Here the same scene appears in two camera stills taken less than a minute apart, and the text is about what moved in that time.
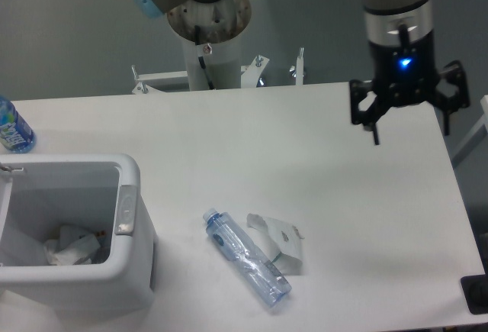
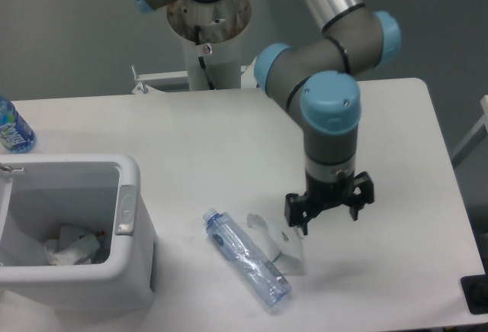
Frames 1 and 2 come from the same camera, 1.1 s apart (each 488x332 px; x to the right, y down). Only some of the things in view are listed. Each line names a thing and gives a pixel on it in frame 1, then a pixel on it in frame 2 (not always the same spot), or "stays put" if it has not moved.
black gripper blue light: x=405 y=75 to x=322 y=195
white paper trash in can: x=72 y=247 stays put
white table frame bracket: x=250 y=74 stays put
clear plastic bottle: x=272 y=286 stays put
